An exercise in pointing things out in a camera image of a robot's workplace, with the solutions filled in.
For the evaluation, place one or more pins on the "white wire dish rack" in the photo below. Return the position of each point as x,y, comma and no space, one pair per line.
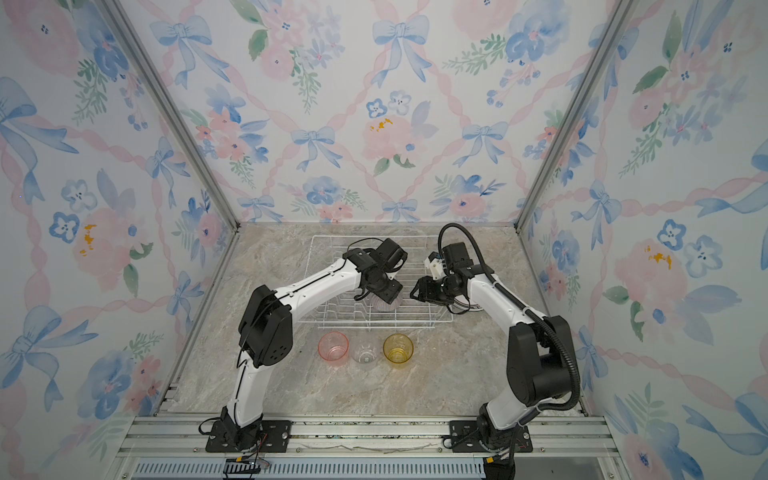
401,257

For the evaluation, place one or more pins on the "aluminium frame post left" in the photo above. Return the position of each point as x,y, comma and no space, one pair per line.
117,18

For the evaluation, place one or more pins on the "pink plastic cup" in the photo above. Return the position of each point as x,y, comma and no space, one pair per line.
333,348

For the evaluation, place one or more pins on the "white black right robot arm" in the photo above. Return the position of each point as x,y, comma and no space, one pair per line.
540,367

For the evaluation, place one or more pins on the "clear plastic cup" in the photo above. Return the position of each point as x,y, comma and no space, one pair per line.
365,353

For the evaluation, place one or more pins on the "aluminium frame post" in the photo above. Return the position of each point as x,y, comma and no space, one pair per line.
117,18
607,42

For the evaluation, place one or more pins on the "yellow plastic cup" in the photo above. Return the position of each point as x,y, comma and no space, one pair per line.
398,348

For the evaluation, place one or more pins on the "aluminium frame post right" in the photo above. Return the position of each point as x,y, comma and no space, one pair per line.
607,42

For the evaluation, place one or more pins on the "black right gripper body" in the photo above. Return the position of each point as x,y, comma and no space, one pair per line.
440,291

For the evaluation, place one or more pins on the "small white bowl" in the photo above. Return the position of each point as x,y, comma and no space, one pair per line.
378,305

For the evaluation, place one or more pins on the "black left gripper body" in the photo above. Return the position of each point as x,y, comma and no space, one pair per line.
389,289

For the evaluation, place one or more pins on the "grey vent grille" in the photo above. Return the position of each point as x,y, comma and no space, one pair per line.
311,468

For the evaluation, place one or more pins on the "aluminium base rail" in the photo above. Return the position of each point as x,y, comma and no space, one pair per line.
549,448

